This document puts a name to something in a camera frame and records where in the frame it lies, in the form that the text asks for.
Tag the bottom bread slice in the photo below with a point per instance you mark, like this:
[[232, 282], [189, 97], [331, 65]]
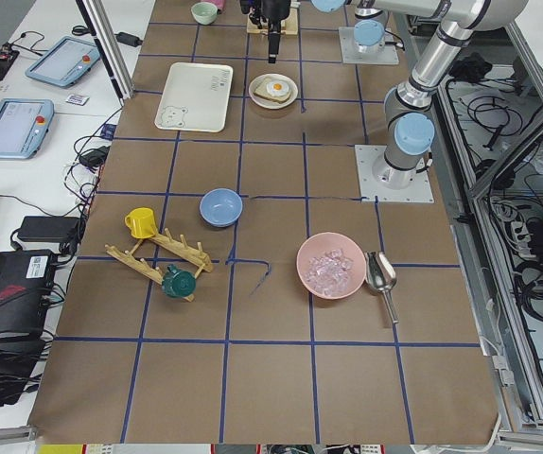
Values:
[[260, 91]]

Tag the black laptop computer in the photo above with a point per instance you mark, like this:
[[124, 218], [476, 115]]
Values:
[[26, 277]]

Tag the metal scoop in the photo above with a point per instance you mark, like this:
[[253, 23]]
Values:
[[381, 279]]

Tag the fried egg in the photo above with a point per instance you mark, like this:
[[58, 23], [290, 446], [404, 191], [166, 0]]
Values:
[[277, 88]]

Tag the teach pendant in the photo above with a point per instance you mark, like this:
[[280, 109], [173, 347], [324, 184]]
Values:
[[24, 124], [65, 62]]

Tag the lower teach pendant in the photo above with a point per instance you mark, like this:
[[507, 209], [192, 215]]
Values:
[[24, 124]]

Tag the white round plate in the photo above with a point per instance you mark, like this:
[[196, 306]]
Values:
[[268, 104]]

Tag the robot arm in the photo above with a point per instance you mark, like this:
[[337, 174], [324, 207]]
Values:
[[410, 132], [370, 19]]

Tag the yellow mug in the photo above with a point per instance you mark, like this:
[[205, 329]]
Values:
[[141, 222]]

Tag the pink bowl with ice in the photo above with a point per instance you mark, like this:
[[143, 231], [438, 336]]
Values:
[[331, 265]]

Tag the cream bear tray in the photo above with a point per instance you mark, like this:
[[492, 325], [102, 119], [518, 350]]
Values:
[[195, 97]]

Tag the dark green mug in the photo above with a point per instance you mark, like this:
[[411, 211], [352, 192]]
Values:
[[178, 283]]

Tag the blue bowl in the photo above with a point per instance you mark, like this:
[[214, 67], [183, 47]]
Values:
[[221, 207]]

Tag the upper teach pendant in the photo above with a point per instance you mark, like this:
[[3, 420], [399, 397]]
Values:
[[65, 62]]

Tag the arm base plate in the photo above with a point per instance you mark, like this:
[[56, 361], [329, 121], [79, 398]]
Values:
[[378, 181], [353, 52]]

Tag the black power adapter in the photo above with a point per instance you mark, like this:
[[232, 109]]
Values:
[[59, 230]]

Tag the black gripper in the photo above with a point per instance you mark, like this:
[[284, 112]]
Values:
[[274, 10]]

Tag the light green bowl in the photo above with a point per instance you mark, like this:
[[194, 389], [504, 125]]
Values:
[[204, 13]]

